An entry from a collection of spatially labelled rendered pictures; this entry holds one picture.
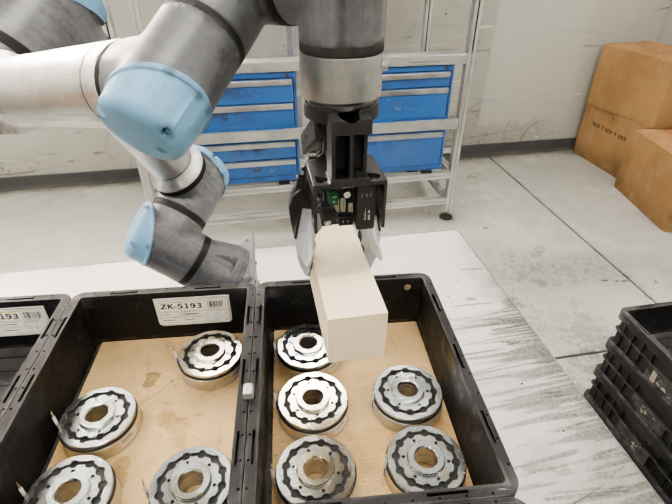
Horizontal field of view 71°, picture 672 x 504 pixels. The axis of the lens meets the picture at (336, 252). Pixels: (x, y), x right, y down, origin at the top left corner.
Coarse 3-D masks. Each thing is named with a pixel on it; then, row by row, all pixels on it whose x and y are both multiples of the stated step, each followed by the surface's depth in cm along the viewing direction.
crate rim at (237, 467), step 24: (168, 288) 79; (192, 288) 79; (216, 288) 79; (240, 288) 79; (72, 312) 74; (48, 360) 66; (240, 360) 66; (24, 384) 62; (240, 384) 62; (240, 408) 59; (0, 432) 56; (240, 432) 56; (240, 456) 54; (240, 480) 51
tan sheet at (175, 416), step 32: (128, 352) 81; (160, 352) 81; (96, 384) 75; (128, 384) 75; (160, 384) 75; (160, 416) 70; (192, 416) 70; (224, 416) 70; (128, 448) 66; (160, 448) 66; (224, 448) 66; (128, 480) 62
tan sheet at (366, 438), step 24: (408, 336) 84; (360, 360) 79; (384, 360) 79; (408, 360) 79; (360, 384) 75; (360, 408) 71; (360, 432) 68; (384, 432) 68; (360, 456) 65; (384, 456) 65; (360, 480) 62; (384, 480) 62
